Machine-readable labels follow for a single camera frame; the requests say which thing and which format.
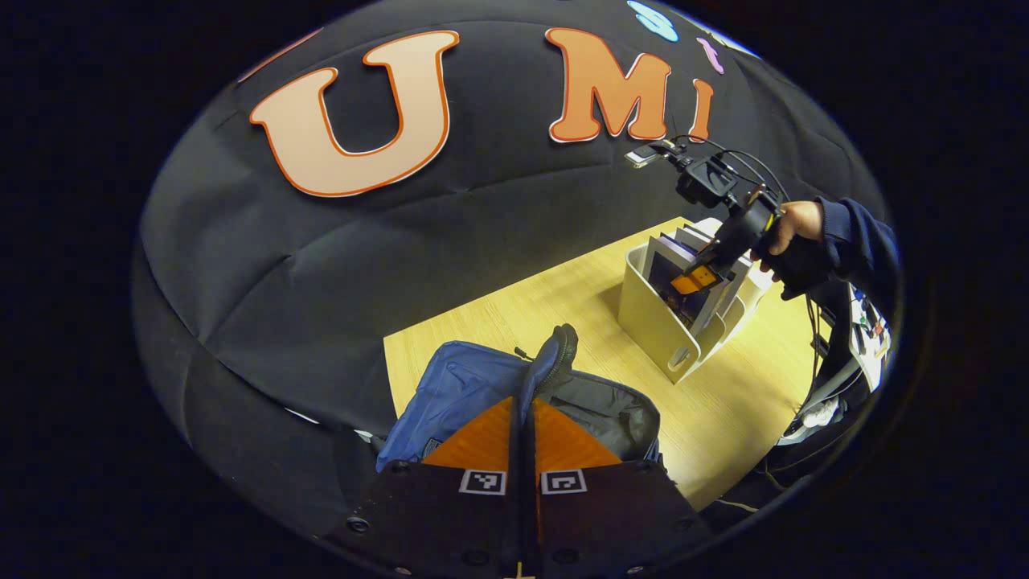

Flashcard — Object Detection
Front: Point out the blue schoolbag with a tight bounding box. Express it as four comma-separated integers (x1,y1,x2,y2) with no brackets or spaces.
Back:
375,323,665,485

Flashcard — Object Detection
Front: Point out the white plastic bookshelf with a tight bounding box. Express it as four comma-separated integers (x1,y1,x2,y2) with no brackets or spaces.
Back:
617,217,777,385

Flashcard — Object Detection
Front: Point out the white panel with coloured bits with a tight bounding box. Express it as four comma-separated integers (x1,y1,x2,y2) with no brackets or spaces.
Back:
846,283,893,388

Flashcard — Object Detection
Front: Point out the blue picture cover book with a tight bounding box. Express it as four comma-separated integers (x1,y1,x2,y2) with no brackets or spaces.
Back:
643,236,728,327

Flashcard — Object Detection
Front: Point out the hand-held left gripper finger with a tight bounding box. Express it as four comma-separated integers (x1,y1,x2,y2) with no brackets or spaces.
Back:
322,396,525,577
523,398,717,577

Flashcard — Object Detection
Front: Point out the grey cover book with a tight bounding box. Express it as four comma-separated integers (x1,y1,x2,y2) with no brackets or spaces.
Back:
661,225,719,257

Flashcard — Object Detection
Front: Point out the white power strip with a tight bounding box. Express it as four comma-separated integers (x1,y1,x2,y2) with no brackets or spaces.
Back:
778,366,865,445

